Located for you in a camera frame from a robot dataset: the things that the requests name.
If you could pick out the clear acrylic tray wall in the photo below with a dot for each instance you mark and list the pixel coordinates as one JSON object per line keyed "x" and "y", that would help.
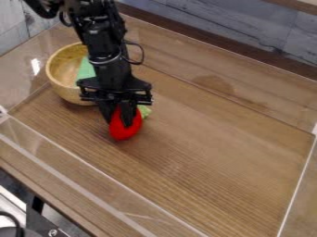
{"x": 104, "y": 207}

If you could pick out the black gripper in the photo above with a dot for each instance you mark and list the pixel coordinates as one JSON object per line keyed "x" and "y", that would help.
{"x": 115, "y": 86}

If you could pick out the wooden bowl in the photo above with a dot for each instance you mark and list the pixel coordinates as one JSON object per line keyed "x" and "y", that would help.
{"x": 60, "y": 70}

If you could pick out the red plush strawberry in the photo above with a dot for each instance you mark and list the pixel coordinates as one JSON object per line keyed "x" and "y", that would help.
{"x": 118, "y": 131}

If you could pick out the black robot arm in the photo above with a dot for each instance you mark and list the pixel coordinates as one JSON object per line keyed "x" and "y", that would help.
{"x": 99, "y": 27}

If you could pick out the black equipment under table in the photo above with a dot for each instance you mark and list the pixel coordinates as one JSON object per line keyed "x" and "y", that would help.
{"x": 24, "y": 222}

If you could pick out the green rectangular block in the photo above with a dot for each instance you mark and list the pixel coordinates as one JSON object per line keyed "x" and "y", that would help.
{"x": 84, "y": 70}

